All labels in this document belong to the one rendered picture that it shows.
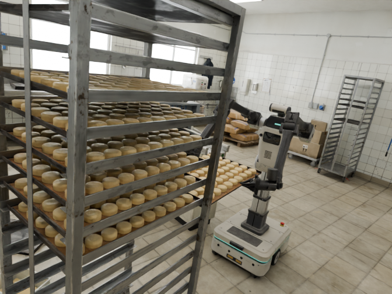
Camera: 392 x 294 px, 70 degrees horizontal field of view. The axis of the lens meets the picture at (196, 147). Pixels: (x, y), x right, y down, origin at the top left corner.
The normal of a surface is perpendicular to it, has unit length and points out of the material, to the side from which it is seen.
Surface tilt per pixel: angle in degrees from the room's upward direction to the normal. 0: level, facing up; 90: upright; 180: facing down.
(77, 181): 90
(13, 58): 90
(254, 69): 90
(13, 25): 90
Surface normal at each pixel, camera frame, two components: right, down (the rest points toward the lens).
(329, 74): -0.74, 0.08
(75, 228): 0.79, 0.28
